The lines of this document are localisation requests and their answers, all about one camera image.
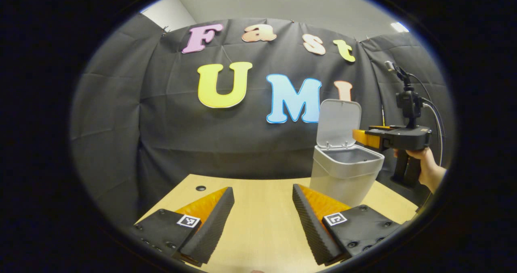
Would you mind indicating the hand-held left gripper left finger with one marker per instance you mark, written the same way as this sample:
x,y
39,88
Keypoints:
x,y
212,224

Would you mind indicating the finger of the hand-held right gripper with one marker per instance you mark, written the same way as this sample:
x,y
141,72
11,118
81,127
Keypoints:
x,y
365,137
381,127

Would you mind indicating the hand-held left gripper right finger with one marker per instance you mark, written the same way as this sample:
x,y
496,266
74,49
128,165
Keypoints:
x,y
309,224

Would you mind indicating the white desktop garbage bin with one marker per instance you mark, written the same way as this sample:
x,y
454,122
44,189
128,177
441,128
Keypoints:
x,y
343,176

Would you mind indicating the wooden desktop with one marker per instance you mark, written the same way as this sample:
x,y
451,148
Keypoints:
x,y
262,232

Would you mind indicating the small ceiling light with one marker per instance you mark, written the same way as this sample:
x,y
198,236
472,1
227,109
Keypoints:
x,y
400,27

